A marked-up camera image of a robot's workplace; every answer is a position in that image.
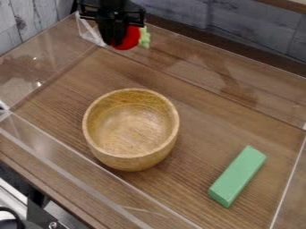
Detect green rectangular block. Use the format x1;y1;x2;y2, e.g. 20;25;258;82
208;146;266;208

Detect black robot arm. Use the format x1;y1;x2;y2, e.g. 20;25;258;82
76;0;146;49

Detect red plush fruit green leaves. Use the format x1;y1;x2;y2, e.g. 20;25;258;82
111;26;151;50

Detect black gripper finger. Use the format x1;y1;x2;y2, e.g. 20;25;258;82
112;19;127;47
96;17;112;45

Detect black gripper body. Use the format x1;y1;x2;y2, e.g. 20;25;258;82
76;0;146;27

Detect wooden bowl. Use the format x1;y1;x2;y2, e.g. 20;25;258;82
83;88;180;172

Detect clear acrylic tray enclosure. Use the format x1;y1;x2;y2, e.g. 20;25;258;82
0;18;306;229

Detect black metal bracket with cable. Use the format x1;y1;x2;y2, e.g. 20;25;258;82
0;199;71;229

